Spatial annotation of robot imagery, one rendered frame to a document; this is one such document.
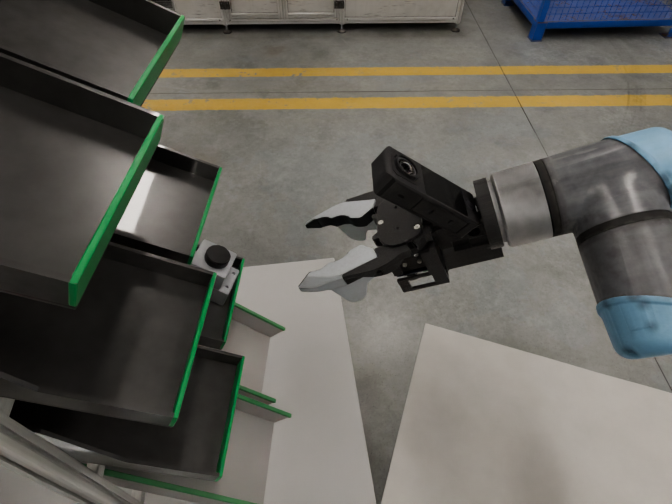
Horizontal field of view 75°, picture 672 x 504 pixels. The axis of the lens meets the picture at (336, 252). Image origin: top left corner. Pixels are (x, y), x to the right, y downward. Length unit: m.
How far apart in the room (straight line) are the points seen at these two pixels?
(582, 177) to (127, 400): 0.41
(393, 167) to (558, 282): 1.99
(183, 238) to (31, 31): 0.20
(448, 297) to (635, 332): 1.72
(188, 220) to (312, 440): 0.51
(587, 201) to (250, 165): 2.43
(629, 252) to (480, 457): 0.56
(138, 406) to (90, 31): 0.28
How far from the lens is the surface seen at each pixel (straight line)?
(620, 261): 0.42
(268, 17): 4.25
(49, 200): 0.28
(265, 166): 2.73
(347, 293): 0.47
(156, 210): 0.48
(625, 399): 1.05
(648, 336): 0.42
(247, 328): 0.78
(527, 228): 0.44
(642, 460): 1.01
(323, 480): 0.84
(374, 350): 1.91
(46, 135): 0.31
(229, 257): 0.56
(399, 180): 0.38
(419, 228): 0.44
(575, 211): 0.44
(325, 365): 0.92
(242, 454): 0.70
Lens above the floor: 1.68
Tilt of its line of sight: 50 degrees down
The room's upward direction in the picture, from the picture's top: straight up
